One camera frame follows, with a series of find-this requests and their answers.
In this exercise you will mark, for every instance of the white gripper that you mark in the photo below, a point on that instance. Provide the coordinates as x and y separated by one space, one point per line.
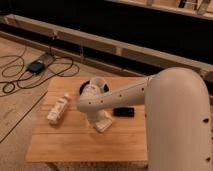
98 116

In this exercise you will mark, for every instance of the white sponge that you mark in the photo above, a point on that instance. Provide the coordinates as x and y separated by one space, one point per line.
103 125

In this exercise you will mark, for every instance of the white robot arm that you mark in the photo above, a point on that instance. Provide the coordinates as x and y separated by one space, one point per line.
178 117

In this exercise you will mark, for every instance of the black rectangular box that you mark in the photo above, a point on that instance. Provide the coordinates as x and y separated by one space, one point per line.
124 112

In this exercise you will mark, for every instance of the clear plastic cup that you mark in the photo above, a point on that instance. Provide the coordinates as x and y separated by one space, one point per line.
98 81

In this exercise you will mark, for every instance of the wooden table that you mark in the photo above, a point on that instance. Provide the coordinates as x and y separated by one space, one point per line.
74 140

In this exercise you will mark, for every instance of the white plastic bottle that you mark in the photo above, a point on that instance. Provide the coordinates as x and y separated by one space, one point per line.
58 109

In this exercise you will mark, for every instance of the dark power adapter box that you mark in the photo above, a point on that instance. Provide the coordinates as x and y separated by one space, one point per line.
35 67

